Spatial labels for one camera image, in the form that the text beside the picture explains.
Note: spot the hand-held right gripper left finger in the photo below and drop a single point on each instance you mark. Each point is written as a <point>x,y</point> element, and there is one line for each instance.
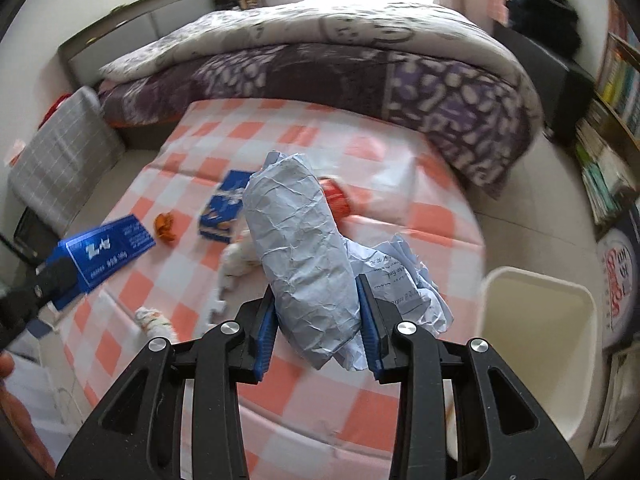
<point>265,332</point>

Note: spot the pile of black clothes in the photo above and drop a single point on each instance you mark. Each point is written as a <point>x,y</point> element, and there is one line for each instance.
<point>542,10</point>

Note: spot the wooden bookshelf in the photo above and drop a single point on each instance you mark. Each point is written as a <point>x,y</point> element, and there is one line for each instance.
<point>600,110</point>

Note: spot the row of books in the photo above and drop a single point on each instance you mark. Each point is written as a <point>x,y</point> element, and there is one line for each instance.
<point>620,80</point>

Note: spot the dark blue water carton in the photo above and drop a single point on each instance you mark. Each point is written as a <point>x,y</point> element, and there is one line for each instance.
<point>620,280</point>

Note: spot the red cloth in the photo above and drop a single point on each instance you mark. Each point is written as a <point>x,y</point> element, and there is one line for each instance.
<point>54,107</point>

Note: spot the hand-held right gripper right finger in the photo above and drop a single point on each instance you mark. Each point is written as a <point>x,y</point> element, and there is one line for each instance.
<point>369,330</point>

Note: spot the person's left hand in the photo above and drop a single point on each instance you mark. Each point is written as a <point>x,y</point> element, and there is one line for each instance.
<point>6,365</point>

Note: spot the stack of white papers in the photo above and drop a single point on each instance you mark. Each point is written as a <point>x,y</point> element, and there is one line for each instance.
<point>617,395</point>

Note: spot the purple patterned blanket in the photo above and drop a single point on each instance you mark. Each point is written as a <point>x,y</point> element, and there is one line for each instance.
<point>310,80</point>

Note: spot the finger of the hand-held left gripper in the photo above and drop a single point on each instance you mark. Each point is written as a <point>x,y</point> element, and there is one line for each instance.
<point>52,282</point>

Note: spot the red white snack wrapper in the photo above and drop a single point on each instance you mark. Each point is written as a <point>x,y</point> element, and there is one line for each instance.
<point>156,324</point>

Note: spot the crumpled printed white paper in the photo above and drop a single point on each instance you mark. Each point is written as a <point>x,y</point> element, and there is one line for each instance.
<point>400,280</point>

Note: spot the orange white checkered cloth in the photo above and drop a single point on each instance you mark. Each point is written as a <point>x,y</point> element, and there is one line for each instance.
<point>300,130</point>

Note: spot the red plastic wrapper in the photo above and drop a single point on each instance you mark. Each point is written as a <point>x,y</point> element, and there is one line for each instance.
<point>336,199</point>

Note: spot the white plastic bin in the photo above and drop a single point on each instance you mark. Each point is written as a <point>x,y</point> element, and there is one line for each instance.
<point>537,340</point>

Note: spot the black cabinet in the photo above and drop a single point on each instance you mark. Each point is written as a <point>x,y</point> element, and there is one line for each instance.
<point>545,85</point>

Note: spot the orange peel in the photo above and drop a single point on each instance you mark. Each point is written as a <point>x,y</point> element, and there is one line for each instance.
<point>165,229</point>

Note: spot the white tissue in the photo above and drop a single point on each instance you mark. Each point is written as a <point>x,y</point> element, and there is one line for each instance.
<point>237,259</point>

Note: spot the light blue paper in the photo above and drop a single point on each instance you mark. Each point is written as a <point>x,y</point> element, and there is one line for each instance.
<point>295,240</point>

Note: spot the grey checked pillow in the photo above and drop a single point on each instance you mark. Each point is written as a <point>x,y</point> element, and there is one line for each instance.
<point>60,160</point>

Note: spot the white foam puzzle piece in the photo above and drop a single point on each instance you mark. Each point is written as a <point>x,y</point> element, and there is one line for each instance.
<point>220,302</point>

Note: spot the blue snack box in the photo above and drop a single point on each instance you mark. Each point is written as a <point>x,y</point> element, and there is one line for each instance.
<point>224,205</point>

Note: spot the grey bed headboard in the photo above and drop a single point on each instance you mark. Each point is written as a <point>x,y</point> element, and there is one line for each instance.
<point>125,25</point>

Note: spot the blue toothpaste box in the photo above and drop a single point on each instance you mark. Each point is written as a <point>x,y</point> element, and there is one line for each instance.
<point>110,250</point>

